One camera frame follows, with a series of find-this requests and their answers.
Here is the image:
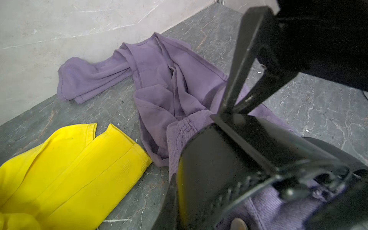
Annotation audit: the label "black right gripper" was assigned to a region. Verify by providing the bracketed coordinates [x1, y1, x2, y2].
[218, 1, 368, 114]

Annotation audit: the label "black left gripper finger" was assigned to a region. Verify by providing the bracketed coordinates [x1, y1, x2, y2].
[151, 173, 179, 230]

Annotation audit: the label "purple jacket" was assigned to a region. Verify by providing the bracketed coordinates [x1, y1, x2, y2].
[57, 33, 326, 230]

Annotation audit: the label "yellow trousers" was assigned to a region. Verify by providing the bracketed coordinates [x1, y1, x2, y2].
[1, 123, 152, 230]

